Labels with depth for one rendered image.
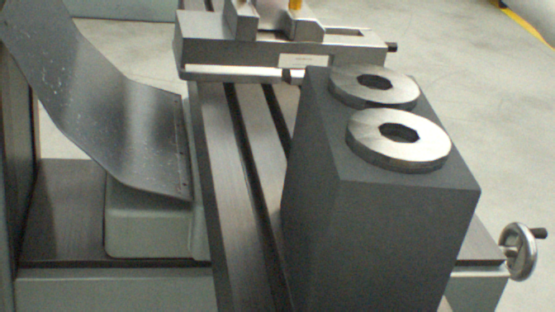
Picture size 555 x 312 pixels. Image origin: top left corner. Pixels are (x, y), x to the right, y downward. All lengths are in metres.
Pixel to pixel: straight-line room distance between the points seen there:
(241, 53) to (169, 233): 0.31
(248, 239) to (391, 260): 0.21
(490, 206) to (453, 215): 2.25
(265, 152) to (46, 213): 0.38
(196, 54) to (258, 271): 0.46
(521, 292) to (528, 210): 0.55
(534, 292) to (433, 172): 1.91
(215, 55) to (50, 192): 0.35
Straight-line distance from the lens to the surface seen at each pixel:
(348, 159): 0.54
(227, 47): 1.06
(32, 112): 1.13
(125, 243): 0.98
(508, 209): 2.84
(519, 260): 1.38
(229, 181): 0.83
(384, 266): 0.58
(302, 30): 1.08
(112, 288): 1.02
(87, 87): 1.01
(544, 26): 0.88
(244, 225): 0.76
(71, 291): 1.03
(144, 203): 0.96
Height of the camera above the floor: 1.42
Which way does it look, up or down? 31 degrees down
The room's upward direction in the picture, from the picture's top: 10 degrees clockwise
